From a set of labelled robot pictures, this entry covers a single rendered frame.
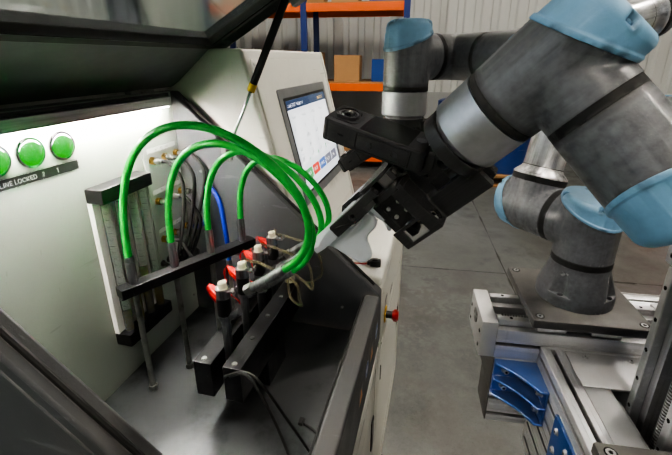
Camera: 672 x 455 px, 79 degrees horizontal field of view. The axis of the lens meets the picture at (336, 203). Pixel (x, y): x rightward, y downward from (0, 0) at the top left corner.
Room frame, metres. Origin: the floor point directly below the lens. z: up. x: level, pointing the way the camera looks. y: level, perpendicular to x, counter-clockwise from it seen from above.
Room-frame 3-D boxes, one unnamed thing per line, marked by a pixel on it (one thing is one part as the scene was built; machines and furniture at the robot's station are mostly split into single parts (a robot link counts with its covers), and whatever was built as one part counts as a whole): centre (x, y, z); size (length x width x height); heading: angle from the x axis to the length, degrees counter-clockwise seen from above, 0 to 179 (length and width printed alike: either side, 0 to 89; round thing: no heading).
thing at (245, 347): (0.78, 0.18, 0.91); 0.34 x 0.10 x 0.15; 166
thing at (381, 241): (1.31, -0.10, 0.97); 0.70 x 0.22 x 0.03; 166
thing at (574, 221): (0.78, -0.52, 1.20); 0.13 x 0.12 x 0.14; 28
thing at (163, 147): (0.96, 0.41, 1.20); 0.13 x 0.03 x 0.31; 166
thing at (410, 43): (0.71, -0.12, 1.53); 0.09 x 0.08 x 0.11; 118
